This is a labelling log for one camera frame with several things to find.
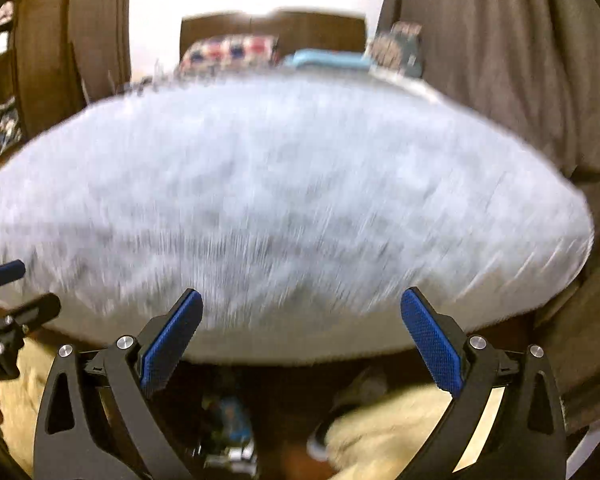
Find checkered red blue pillow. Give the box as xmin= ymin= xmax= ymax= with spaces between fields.
xmin=179 ymin=34 xmax=281 ymax=77

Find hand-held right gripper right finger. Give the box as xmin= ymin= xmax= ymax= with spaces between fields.
xmin=400 ymin=286 xmax=567 ymax=480

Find light blue pillow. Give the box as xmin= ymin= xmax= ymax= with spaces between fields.
xmin=282 ymin=49 xmax=376 ymax=71

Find shiny metal object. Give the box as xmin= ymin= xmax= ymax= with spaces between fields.
xmin=200 ymin=395 xmax=261 ymax=471

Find patterned dark cushion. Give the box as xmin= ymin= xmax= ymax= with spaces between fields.
xmin=367 ymin=21 xmax=426 ymax=78

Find brown curtain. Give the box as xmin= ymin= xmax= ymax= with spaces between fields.
xmin=377 ymin=0 xmax=600 ymax=436

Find wooden cabinet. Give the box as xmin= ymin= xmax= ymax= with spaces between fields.
xmin=30 ymin=0 xmax=133 ymax=121

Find wooden headboard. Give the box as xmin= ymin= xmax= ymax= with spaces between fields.
xmin=180 ymin=10 xmax=368 ymax=66

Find beige fleece pants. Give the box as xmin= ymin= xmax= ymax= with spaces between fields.
xmin=0 ymin=342 xmax=506 ymax=480

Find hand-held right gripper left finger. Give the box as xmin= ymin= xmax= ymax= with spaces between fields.
xmin=32 ymin=287 xmax=205 ymax=480

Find grey slipper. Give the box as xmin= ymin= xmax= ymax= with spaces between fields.
xmin=305 ymin=417 xmax=338 ymax=461

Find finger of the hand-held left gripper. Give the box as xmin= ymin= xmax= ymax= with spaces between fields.
xmin=0 ymin=259 xmax=27 ymax=290
xmin=2 ymin=293 xmax=62 ymax=333

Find white furry blanket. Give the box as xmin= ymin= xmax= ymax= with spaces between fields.
xmin=0 ymin=67 xmax=596 ymax=366

